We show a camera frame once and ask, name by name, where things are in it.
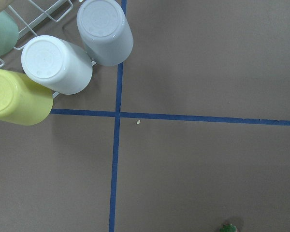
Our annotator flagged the white upturned cup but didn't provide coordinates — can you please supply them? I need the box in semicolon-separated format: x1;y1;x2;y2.
21;35;93;95

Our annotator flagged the white wire cup rack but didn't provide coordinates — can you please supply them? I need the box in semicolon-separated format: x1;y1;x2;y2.
0;0;97;100

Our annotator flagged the yellow upturned cup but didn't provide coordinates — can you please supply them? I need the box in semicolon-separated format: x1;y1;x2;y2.
0;69;53;126

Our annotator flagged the grey upturned cup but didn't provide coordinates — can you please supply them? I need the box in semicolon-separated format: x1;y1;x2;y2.
76;0;133;66

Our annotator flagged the green upturned cup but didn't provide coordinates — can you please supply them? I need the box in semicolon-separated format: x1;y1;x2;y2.
0;11;19;56

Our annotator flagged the red strawberry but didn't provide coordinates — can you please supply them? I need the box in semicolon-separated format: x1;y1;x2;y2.
218;222;239;232

